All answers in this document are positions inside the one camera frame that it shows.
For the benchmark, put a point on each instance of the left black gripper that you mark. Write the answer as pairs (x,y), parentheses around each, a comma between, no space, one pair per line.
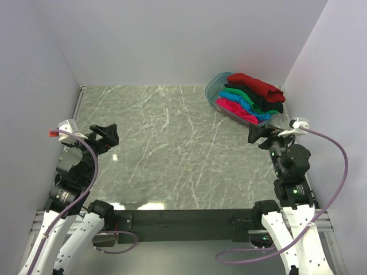
(109,137)

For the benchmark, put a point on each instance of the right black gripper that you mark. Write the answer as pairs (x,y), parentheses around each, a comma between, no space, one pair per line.
(271,132)

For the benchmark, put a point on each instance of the red t shirt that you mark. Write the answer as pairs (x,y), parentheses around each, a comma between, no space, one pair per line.
(267,91)

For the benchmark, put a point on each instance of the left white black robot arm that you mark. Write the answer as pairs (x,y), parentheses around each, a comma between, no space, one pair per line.
(53,252)

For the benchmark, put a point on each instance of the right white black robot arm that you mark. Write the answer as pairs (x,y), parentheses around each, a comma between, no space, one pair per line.
(290,225)

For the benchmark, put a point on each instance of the blue t shirt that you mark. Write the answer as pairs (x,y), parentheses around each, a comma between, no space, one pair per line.
(245,105)

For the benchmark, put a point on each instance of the black t shirt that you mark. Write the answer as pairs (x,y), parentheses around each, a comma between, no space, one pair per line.
(265,106)

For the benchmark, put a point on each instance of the pink t shirt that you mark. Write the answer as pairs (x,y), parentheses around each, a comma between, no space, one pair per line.
(235,111)

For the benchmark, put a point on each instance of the green t shirt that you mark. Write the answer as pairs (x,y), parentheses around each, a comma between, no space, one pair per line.
(245,97)

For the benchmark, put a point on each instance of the clear plastic bin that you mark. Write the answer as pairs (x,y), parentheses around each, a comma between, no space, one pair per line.
(216,86)

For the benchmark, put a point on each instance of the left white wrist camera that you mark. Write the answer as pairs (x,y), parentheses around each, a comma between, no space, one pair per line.
(70,127)

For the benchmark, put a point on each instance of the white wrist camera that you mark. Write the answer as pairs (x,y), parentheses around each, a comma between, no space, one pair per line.
(297,126)
(70,127)

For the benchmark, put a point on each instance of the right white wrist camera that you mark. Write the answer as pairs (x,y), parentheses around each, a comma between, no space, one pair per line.
(297,126)

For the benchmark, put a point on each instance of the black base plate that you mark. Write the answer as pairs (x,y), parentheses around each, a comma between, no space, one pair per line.
(237,225)

